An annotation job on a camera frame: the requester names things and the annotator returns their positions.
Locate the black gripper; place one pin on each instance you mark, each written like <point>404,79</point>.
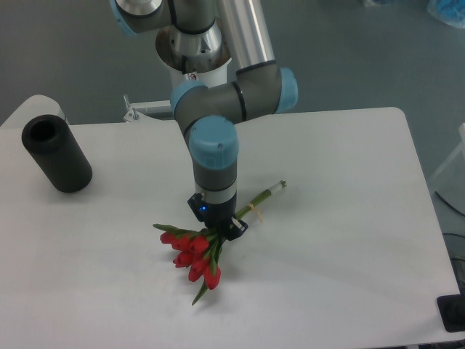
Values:
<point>218,216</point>

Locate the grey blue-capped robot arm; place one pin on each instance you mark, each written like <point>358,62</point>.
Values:
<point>207,116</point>

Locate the red tulip bouquet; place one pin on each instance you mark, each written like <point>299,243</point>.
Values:
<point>200,252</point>

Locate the black device at table edge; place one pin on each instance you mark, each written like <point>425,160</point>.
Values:
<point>451,308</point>

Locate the black cylindrical vase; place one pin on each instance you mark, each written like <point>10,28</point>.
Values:
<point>50,142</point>

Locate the blue plastic bag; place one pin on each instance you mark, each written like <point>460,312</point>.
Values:
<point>450,12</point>

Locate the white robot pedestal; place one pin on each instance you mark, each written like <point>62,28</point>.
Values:
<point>181,80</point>

